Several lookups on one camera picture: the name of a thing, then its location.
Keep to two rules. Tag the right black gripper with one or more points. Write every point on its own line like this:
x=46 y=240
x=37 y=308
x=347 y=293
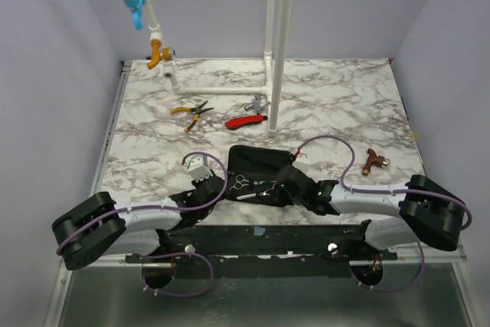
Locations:
x=285 y=180

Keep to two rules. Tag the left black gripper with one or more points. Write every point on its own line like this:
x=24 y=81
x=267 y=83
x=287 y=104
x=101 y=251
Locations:
x=198 y=184

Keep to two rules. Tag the silver thinning scissors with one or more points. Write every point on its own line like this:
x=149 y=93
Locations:
x=258 y=194

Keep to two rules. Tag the black fabric tool case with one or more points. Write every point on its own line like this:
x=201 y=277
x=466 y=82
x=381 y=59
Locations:
x=255 y=164

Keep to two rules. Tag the silver hair scissors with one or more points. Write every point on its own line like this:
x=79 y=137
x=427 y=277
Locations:
x=240 y=181

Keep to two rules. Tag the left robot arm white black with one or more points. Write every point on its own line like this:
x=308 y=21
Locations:
x=99 y=226

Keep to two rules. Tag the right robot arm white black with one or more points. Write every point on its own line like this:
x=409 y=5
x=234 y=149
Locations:
x=419 y=210

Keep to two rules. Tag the red utility knife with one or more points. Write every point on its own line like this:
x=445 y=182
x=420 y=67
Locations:
x=243 y=121

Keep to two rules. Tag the brown faucet tap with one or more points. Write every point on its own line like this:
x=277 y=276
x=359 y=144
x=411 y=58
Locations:
x=373 y=159

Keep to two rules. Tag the orange faucet tap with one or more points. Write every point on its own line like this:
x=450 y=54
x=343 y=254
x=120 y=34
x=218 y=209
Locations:
x=159 y=54

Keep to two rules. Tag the blue faucet tap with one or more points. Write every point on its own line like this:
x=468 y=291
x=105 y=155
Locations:
x=136 y=8

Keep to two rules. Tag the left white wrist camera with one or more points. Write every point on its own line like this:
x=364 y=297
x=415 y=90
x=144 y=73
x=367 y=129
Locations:
x=197 y=167

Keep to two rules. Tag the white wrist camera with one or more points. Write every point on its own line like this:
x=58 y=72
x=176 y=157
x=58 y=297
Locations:
x=197 y=167
x=302 y=162

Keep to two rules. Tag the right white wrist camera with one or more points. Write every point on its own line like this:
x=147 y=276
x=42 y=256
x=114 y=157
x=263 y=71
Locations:
x=302 y=162

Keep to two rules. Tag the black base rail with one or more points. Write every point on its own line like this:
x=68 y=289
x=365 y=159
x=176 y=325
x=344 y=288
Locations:
x=234 y=251

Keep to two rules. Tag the yellow handled pliers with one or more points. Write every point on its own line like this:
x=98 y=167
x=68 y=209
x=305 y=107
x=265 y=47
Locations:
x=196 y=111

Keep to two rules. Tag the white PVC pipe frame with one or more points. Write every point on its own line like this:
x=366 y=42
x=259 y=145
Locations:
x=274 y=57

